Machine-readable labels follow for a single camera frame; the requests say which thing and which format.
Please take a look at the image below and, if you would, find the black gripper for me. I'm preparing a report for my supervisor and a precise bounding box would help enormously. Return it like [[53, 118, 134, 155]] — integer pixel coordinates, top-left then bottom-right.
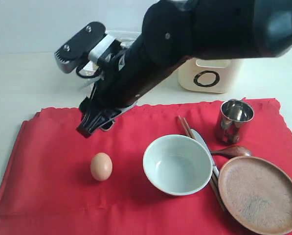
[[77, 39, 185, 138]]

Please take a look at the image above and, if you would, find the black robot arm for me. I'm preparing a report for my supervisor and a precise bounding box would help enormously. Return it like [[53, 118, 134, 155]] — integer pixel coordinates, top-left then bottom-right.
[[77, 0, 292, 137]]

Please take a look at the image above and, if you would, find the brown egg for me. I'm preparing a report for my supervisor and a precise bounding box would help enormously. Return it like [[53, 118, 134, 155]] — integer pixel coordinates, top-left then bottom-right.
[[90, 152, 113, 182]]

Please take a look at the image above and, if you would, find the red table cloth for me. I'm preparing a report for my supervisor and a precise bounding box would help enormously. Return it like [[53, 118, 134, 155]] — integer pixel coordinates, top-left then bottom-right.
[[0, 97, 292, 235]]

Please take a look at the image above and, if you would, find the white ceramic bowl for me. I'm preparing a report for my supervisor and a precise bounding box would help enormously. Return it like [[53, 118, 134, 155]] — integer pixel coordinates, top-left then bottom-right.
[[143, 134, 212, 196]]

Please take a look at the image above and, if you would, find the white perforated plastic basket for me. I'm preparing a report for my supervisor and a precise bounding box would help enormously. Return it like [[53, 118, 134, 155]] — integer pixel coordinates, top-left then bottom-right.
[[81, 30, 140, 76]]

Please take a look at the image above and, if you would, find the silver table knife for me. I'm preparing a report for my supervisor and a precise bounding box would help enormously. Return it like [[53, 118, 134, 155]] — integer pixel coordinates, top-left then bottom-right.
[[191, 129, 219, 179]]

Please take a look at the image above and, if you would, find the left wooden chopstick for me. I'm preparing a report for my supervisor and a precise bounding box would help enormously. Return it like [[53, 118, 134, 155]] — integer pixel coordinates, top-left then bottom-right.
[[178, 116, 226, 211]]

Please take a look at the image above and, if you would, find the wooden chopstick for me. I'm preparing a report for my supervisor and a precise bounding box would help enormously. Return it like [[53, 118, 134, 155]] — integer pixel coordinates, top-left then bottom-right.
[[180, 117, 226, 211], [178, 116, 226, 211]]

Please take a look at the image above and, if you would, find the cream plastic bin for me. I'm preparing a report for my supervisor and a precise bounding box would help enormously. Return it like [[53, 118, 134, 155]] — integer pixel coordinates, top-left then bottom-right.
[[178, 58, 243, 94]]

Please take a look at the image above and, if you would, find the stainless steel cup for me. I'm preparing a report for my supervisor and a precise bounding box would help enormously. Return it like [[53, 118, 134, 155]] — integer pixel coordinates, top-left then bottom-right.
[[215, 99, 254, 144]]

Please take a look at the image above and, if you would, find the right wooden chopstick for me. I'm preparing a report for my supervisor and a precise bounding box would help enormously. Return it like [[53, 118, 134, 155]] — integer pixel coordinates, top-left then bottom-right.
[[180, 117, 226, 211]]

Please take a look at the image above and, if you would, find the dark wooden spoon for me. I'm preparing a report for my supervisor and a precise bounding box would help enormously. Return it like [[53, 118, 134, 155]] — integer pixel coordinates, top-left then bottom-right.
[[211, 145, 252, 159]]

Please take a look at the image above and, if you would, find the brown wooden plate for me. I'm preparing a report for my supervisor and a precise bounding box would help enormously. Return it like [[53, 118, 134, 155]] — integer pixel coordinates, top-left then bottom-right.
[[218, 156, 292, 235]]

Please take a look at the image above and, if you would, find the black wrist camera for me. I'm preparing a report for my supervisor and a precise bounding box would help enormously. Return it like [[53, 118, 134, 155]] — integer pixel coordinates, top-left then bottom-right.
[[54, 22, 107, 73]]

